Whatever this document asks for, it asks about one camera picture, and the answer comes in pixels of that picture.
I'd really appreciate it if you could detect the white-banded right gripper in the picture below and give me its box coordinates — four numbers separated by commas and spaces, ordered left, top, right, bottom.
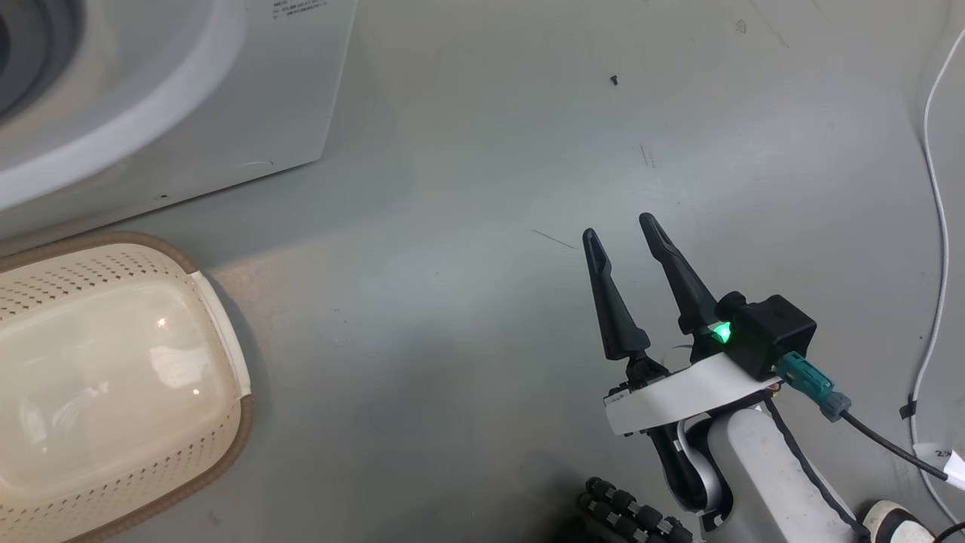
582, 213, 783, 437

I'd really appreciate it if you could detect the white front-load washing machine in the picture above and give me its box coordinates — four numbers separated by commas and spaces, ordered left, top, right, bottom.
0, 0, 359, 242

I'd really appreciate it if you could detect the cream perforated laundry basket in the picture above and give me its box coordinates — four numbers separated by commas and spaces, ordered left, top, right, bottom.
0, 232, 253, 543

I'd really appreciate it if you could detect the small printed text sticker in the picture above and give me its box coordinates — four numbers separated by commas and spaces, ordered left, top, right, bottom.
271, 0, 329, 20

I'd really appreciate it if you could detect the right camera cable teal connector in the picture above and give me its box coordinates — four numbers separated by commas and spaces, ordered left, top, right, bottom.
775, 351, 952, 482

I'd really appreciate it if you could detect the black corrugated cable conduit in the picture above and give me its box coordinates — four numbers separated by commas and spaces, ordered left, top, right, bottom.
577, 477, 694, 543

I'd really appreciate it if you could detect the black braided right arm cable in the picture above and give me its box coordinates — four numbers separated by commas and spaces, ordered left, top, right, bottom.
763, 396, 864, 532

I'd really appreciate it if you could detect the thin white floor cable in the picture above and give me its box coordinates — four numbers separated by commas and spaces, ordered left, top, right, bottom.
908, 26, 965, 525

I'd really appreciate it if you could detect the white cable tag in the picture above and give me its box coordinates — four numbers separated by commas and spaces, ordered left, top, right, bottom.
914, 443, 965, 491

